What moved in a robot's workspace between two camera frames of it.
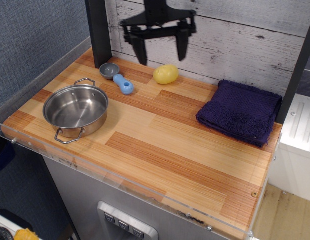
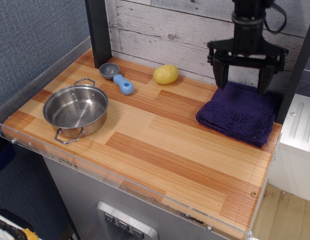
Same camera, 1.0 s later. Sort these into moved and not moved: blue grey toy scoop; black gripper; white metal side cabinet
Moved: black gripper
Not moved: blue grey toy scoop; white metal side cabinet
